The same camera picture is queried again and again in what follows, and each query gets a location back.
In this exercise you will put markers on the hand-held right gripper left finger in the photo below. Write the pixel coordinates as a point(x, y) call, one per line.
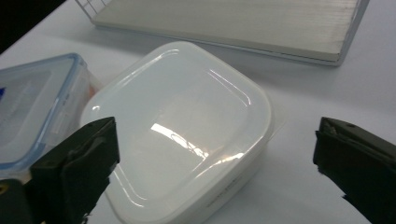
point(77, 168)

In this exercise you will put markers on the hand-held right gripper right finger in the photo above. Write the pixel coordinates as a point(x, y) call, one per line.
point(361, 161)

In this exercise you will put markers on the clear container with blue lid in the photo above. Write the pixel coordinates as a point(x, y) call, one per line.
point(28, 102)

